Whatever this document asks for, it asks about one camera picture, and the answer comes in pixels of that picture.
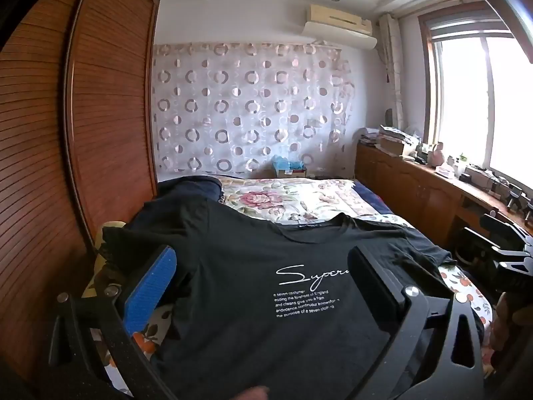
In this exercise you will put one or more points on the wall air conditioner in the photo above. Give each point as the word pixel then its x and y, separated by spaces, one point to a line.
pixel 337 29

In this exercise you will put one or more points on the circle-patterned sheer curtain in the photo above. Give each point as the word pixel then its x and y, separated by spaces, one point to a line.
pixel 250 108

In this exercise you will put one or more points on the yellow cloth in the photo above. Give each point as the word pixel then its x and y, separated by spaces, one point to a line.
pixel 110 237

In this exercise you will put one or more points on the floral blanket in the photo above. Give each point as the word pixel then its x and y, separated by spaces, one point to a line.
pixel 266 198

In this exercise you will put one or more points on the pink tissue pack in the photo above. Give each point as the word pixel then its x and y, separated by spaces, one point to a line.
pixel 444 171

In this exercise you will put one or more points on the orange-print bed sheet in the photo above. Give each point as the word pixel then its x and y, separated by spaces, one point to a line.
pixel 462 287

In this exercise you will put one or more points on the navy clothes pile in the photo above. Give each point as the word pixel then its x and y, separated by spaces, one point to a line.
pixel 187 193

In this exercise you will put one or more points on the black printed t-shirt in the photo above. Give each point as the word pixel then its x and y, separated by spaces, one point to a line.
pixel 250 300

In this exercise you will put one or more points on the blue plastic bag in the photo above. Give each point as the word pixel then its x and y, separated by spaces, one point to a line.
pixel 285 162

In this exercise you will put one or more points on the tied patterned window curtain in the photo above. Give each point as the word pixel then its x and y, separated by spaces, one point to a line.
pixel 393 71

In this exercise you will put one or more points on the navy blanket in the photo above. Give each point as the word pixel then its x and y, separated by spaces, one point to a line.
pixel 361 200

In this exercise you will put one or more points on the flat cardboard box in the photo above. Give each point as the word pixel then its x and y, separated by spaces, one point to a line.
pixel 395 148

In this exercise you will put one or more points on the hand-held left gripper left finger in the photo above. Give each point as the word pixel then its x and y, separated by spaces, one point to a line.
pixel 150 287

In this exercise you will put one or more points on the stack of papers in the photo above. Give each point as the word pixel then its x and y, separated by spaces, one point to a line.
pixel 370 137

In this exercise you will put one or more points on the patterned grey bag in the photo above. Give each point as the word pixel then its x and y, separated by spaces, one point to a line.
pixel 395 132

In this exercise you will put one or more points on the wooden slatted wardrobe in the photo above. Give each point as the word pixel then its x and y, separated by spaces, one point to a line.
pixel 104 112

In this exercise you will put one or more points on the large window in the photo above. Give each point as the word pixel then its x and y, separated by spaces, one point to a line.
pixel 462 100

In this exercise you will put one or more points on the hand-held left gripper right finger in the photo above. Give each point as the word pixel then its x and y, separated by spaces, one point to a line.
pixel 370 279

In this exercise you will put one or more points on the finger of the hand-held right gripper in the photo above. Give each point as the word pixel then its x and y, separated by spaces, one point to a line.
pixel 516 262
pixel 508 229

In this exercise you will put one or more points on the green-capped bottle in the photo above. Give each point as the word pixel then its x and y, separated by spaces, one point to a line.
pixel 462 166

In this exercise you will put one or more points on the low wooden cabinet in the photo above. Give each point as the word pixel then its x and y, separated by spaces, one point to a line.
pixel 399 191

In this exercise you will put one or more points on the small cardboard box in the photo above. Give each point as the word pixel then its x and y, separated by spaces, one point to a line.
pixel 293 174

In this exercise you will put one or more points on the black round container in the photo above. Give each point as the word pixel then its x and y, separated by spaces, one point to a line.
pixel 472 254

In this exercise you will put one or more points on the pink jug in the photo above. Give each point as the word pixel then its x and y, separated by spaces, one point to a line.
pixel 437 154

